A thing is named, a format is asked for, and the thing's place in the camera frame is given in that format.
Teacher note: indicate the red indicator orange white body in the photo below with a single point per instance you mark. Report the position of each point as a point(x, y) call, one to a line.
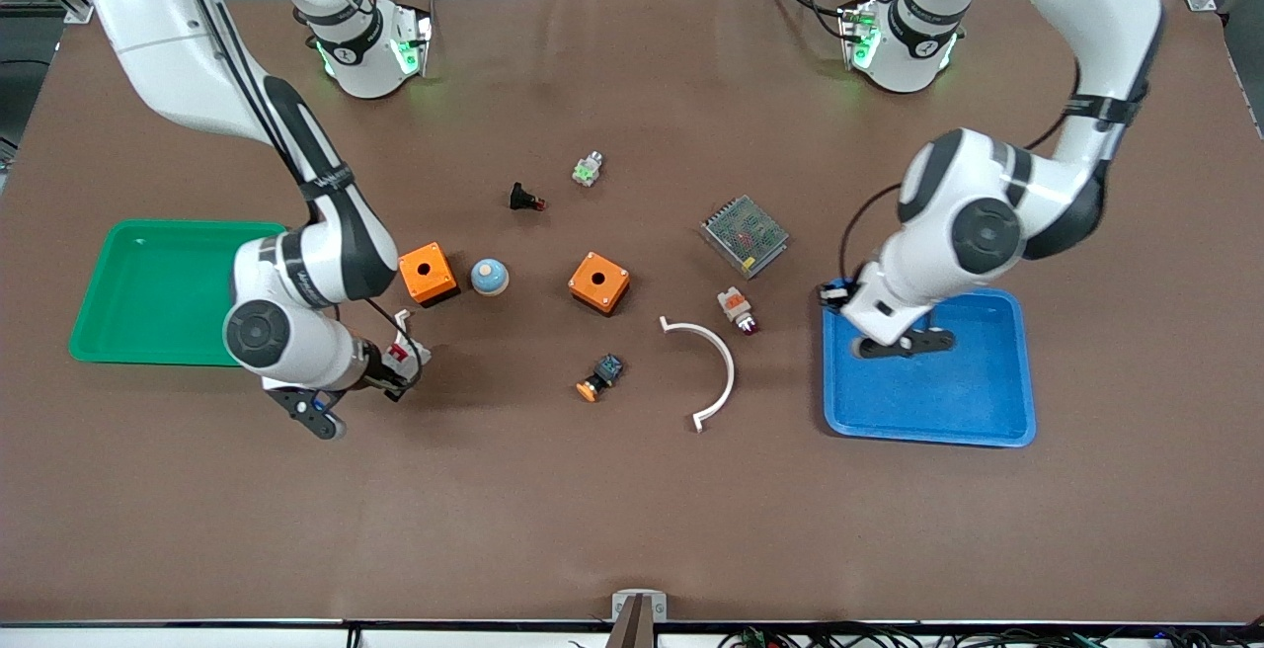
point(736, 307)

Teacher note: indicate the green plastic tray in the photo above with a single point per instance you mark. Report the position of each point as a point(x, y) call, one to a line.
point(148, 292)

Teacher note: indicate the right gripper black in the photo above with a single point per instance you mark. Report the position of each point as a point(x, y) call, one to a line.
point(376, 367)

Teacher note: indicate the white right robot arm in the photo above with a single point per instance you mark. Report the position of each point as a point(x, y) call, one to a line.
point(296, 273)

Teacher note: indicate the orange black push button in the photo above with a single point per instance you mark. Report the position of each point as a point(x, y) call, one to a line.
point(604, 373)

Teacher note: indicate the small white curved clamp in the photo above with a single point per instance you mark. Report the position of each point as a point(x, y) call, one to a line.
point(403, 317)

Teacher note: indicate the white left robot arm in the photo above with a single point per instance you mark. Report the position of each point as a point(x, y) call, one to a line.
point(987, 223)

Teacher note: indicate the large white curved clamp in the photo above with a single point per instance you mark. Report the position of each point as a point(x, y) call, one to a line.
point(731, 376)

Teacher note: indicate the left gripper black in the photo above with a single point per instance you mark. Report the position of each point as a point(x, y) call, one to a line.
point(835, 296)

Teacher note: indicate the orange box with hole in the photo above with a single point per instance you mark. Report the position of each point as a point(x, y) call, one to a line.
point(436, 283)
point(607, 294)

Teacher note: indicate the metal mesh power supply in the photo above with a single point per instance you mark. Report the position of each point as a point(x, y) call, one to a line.
point(744, 236)

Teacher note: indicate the blue plastic tray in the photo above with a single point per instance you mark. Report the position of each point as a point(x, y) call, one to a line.
point(938, 401)

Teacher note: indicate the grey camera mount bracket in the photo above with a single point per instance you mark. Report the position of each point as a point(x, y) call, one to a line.
point(639, 613)

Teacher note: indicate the green white push button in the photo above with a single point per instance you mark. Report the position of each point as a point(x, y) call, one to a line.
point(588, 170)

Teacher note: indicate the blue dome push button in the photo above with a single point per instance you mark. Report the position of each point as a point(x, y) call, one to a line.
point(489, 278)

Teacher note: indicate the black indicator with red tip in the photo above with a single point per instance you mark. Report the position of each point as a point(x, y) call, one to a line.
point(521, 198)

